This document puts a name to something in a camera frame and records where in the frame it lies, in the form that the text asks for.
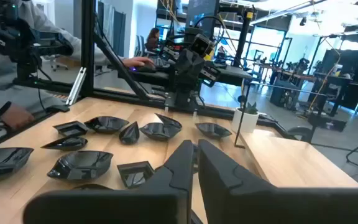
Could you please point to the black computer mouse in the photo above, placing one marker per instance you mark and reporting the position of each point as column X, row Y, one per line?
column 145, row 69

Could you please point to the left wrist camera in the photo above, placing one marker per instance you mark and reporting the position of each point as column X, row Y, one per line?
column 201, row 46

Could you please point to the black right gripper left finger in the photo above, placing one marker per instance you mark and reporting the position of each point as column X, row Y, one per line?
column 166, row 202

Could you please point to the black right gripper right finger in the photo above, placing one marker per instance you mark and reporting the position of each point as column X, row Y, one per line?
column 259, row 205

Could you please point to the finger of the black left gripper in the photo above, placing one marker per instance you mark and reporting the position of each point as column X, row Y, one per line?
column 196, row 76
column 184, row 74

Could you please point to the black wrist band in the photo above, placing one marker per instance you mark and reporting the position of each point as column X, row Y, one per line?
column 3, row 109

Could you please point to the person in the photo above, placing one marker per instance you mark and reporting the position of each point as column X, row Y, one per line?
column 11, row 93
column 152, row 39

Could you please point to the silver aluminium bracket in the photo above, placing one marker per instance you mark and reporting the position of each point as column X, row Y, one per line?
column 76, row 85

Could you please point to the dark grey desk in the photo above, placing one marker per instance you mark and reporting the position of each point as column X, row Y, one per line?
column 232, row 76

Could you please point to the computer keyboard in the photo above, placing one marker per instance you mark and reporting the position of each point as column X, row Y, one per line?
column 159, row 62

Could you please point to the person's hand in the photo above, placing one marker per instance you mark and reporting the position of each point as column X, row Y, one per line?
column 140, row 62
column 15, row 116

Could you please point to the small succulent in white pot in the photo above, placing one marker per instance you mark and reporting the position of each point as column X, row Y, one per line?
column 245, row 119

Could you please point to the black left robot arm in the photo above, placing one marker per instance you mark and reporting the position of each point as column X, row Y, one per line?
column 183, row 99

